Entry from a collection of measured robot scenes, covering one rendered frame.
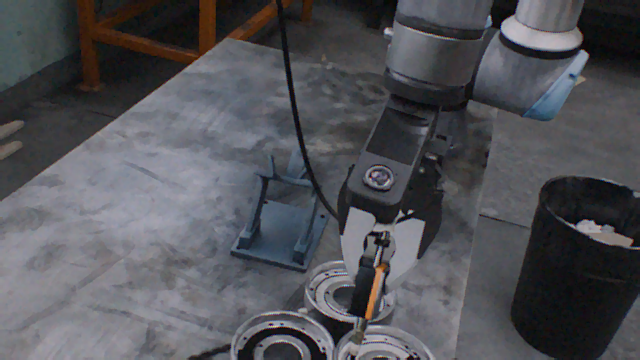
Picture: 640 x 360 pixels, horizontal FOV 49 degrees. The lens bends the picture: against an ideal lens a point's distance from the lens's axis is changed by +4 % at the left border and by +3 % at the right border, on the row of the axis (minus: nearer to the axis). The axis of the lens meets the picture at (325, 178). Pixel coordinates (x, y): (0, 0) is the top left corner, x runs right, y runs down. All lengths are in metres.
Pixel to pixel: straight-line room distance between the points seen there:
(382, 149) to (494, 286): 1.72
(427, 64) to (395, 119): 0.05
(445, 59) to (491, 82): 0.51
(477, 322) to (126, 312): 1.44
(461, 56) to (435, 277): 0.40
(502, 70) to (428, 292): 0.38
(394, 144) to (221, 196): 0.47
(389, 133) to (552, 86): 0.53
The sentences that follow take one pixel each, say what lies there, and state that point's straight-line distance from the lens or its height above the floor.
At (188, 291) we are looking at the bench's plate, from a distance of 0.82.
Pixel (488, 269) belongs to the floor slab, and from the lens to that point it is 2.31.
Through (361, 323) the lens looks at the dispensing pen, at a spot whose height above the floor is 0.89.
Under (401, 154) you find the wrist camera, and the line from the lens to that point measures 0.55.
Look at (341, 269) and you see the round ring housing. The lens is 0.82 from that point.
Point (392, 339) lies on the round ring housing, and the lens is 0.75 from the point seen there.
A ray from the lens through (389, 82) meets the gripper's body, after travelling 0.58.
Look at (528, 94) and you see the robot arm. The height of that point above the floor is 0.96.
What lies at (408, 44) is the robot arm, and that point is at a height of 1.16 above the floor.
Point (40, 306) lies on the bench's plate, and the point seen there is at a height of 0.80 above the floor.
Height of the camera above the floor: 1.35
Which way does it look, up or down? 31 degrees down
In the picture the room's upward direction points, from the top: 9 degrees clockwise
